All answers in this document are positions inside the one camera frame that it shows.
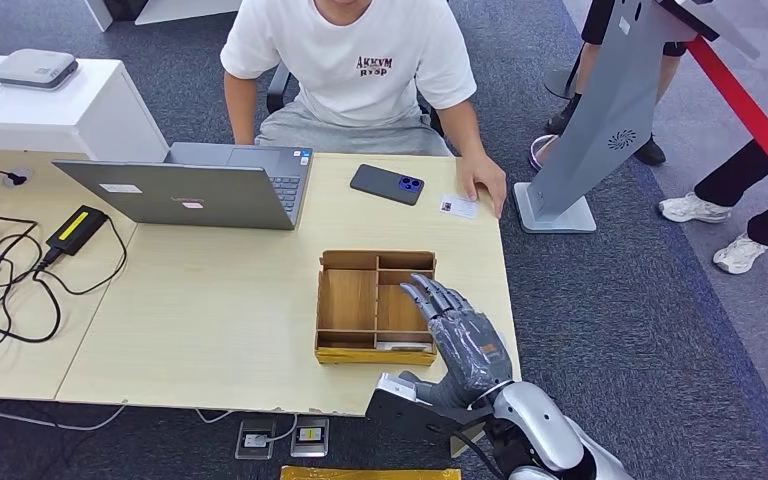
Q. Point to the person's left hand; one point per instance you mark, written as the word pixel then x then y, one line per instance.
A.
pixel 483 175

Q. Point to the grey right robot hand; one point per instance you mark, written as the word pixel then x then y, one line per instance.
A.
pixel 470 351

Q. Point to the white ID card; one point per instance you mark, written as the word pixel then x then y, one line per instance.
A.
pixel 460 206

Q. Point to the wooden compartment box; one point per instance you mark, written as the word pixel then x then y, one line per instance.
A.
pixel 347 298

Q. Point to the person's right forearm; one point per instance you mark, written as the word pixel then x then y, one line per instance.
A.
pixel 241 112

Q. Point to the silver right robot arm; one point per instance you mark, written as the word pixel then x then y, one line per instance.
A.
pixel 543 424

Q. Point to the person's left forearm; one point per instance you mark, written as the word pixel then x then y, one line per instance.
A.
pixel 460 129

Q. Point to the seated person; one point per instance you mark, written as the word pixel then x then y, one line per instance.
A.
pixel 357 66

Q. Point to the round purple-rimmed disc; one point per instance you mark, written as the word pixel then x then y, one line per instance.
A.
pixel 535 156

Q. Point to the desk leg panel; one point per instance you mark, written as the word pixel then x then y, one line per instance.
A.
pixel 463 447

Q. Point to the dark smartphone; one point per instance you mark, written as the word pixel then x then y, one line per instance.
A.
pixel 380 182

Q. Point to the grey round floor base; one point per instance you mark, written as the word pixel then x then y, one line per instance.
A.
pixel 556 83

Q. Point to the grey kiosk stand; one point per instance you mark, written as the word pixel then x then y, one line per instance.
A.
pixel 596 132

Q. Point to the silver floor socket yellow label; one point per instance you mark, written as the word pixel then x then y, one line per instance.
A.
pixel 309 449

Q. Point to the black office chair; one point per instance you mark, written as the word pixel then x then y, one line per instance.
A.
pixel 278 89

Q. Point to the silver floor socket with plug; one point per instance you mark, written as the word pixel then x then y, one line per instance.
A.
pixel 245 447

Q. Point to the red barrier belt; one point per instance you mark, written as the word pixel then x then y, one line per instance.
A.
pixel 748 112

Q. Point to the grey laptop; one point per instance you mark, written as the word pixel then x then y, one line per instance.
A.
pixel 178 192

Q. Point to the white furniture panel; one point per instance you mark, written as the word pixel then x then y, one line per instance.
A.
pixel 185 10

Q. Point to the white cabinet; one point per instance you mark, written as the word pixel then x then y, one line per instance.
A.
pixel 92 112

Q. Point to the black power adapter yellow label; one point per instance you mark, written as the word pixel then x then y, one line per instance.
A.
pixel 76 230

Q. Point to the grey flat device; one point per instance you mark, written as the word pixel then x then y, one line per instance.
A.
pixel 33 66

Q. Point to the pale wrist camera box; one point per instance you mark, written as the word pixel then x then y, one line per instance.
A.
pixel 394 386

